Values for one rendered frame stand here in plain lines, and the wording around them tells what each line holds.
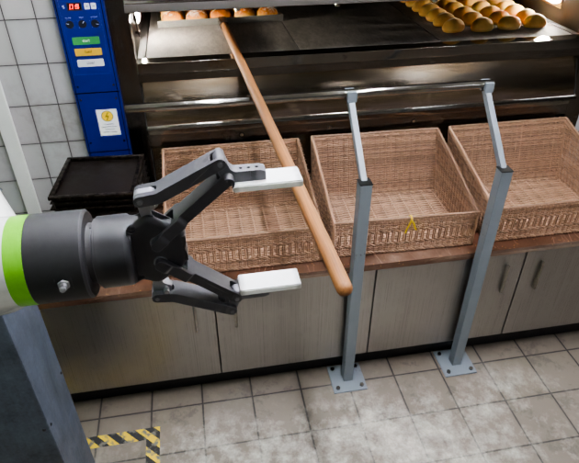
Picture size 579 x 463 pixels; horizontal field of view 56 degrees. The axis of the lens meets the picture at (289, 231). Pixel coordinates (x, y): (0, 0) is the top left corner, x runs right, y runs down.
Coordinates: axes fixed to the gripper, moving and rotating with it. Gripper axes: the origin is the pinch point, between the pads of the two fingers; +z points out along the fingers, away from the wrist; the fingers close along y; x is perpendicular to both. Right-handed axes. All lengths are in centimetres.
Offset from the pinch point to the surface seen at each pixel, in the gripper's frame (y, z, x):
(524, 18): 29, 138, -177
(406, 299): 111, 65, -99
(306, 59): 33, 36, -154
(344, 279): 28.6, 14.2, -23.0
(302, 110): 52, 34, -152
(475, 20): 26, 111, -170
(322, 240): 28.6, 13.1, -35.3
